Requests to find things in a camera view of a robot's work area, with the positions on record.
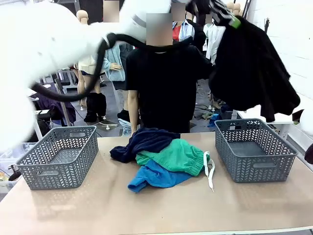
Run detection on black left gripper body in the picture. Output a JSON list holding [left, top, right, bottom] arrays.
[[209, 0, 233, 25]]

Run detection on black garment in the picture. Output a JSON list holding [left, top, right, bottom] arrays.
[[209, 16, 301, 123]]

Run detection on green shorts with white drawstring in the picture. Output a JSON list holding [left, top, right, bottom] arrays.
[[135, 139, 216, 193]]

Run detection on navy blue garment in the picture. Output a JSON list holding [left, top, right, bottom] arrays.
[[109, 127, 181, 164]]

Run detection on bright blue garment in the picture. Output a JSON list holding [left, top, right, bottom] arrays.
[[127, 159, 194, 194]]

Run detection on person's right forearm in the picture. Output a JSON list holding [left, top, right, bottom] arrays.
[[127, 90, 140, 137]]

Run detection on mannequin in white shirt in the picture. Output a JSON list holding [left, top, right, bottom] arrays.
[[203, 23, 226, 65]]

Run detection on mannequin in light blue shirt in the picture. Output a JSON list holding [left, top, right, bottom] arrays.
[[171, 2, 196, 42]]

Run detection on person in black t-shirt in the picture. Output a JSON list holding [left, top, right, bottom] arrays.
[[125, 13, 213, 135]]

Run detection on blue fabric bundle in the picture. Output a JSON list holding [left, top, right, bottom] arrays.
[[207, 113, 223, 128]]

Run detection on black trousers on fleece mannequin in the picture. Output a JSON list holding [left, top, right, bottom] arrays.
[[116, 109, 132, 123]]

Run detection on mannequin in cream jacket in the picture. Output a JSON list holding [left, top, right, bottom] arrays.
[[74, 9, 106, 97]]

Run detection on grey woven plastic basket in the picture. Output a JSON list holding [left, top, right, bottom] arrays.
[[16, 125, 99, 191], [214, 118, 298, 184]]

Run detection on light blue jeans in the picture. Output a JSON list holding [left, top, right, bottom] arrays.
[[118, 118, 134, 137]]

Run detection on black trousers on cream mannequin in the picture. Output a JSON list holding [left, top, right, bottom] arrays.
[[84, 92, 108, 123]]

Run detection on silver metal pole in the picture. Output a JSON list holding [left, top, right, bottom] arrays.
[[55, 78, 71, 127]]

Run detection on purple cloth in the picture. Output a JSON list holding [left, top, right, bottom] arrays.
[[34, 93, 76, 127]]

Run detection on clear plastic storage bin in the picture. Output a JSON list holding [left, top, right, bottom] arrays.
[[0, 143, 31, 194]]

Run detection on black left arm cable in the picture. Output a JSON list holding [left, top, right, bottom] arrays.
[[28, 33, 196, 102]]

